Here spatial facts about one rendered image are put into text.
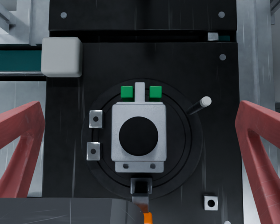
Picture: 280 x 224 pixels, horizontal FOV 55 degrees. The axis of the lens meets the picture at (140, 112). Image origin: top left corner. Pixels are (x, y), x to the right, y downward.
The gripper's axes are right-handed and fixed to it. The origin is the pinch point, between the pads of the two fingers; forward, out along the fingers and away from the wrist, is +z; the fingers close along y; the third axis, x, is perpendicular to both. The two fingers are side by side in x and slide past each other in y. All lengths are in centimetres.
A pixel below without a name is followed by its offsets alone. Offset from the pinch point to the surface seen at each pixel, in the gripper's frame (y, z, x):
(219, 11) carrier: -10.1, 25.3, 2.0
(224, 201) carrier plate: -10.0, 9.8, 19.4
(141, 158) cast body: -0.1, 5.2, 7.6
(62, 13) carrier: 9.8, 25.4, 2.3
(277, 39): -22.9, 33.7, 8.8
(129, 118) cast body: 0.8, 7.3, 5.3
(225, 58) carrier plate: -10.5, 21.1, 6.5
